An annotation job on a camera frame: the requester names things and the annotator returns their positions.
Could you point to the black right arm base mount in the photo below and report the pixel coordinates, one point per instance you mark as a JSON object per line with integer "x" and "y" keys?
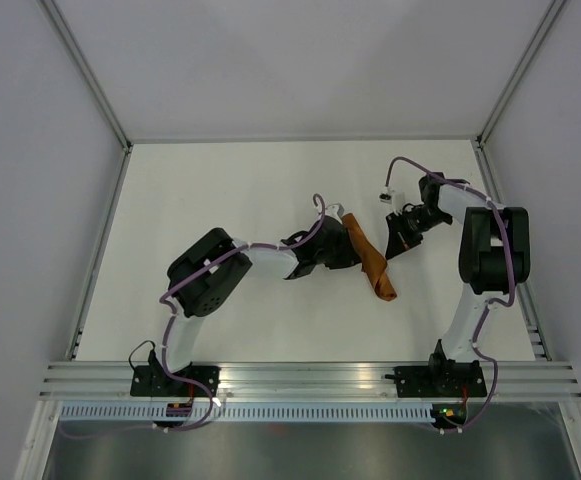
{"x": 426, "y": 382}

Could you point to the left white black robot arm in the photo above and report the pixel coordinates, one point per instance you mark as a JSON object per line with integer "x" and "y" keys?
{"x": 204, "y": 276}

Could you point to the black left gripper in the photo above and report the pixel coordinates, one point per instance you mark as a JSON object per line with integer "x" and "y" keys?
{"x": 348, "y": 256}

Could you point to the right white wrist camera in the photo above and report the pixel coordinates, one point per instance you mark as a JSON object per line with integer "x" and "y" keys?
{"x": 392, "y": 200}

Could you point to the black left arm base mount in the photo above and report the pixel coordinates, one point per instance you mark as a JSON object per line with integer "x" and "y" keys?
{"x": 152, "y": 381}

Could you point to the left aluminium corner post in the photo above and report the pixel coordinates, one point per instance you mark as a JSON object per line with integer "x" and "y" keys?
{"x": 69, "y": 42}

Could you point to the aluminium front frame rail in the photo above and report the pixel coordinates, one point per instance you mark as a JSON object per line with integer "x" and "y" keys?
{"x": 520, "y": 381}

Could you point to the right aluminium corner post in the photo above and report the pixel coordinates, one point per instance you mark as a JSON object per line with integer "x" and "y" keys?
{"x": 547, "y": 22}

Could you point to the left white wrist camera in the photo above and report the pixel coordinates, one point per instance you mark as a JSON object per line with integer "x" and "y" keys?
{"x": 335, "y": 211}

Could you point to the left aluminium side rail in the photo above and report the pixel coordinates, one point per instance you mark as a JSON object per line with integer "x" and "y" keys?
{"x": 103, "y": 232}

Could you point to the brown cloth napkin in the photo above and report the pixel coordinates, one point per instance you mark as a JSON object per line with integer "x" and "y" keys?
{"x": 373, "y": 263}

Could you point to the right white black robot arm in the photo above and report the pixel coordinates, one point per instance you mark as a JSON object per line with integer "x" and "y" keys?
{"x": 494, "y": 258}

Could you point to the aluminium corner post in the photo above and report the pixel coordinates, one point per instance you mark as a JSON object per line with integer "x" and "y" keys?
{"x": 69, "y": 42}
{"x": 547, "y": 22}

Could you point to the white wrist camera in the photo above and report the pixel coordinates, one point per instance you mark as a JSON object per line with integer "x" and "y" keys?
{"x": 335, "y": 211}
{"x": 392, "y": 200}

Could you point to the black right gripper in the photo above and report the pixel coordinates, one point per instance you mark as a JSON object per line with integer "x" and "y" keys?
{"x": 399, "y": 239}

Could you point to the white slotted cable duct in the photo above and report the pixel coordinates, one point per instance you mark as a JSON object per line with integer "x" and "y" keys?
{"x": 302, "y": 412}

